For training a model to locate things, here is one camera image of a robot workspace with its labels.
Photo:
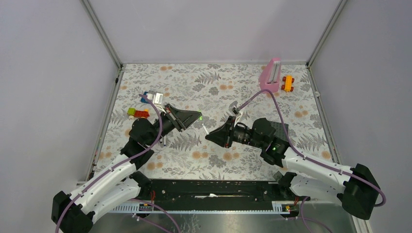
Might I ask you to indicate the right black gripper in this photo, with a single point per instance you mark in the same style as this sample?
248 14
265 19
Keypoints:
223 136

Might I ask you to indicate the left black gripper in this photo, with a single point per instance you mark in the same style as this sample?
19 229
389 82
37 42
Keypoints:
181 119

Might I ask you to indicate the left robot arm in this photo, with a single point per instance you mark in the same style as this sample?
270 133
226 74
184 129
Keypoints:
121 180

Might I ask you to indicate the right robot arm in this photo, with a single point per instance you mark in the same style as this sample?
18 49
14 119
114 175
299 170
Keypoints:
352 188

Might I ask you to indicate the floral patterned table mat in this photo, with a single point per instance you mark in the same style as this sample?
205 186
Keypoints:
210 88

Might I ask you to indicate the blue grey brick block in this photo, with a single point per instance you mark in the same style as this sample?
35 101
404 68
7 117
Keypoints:
149 96

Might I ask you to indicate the red green toy truck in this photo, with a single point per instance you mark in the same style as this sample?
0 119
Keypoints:
133 113

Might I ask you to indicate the dark grey brick baseplate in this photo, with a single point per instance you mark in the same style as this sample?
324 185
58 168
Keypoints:
279 132

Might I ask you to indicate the pink metronome box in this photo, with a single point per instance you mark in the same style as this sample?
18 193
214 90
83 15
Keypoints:
270 76

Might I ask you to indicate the orange red toy car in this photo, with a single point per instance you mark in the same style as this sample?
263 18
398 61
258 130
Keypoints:
288 81

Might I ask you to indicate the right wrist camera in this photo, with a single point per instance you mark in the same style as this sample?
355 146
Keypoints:
233 107

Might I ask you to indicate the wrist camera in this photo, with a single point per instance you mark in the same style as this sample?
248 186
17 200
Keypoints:
233 107
158 98

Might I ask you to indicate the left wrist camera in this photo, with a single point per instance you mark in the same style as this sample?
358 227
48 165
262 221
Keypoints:
158 98

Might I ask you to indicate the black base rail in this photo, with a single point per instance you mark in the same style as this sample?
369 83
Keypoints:
182 192

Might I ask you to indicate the white slotted cable duct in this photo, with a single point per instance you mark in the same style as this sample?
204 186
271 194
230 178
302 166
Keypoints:
254 207

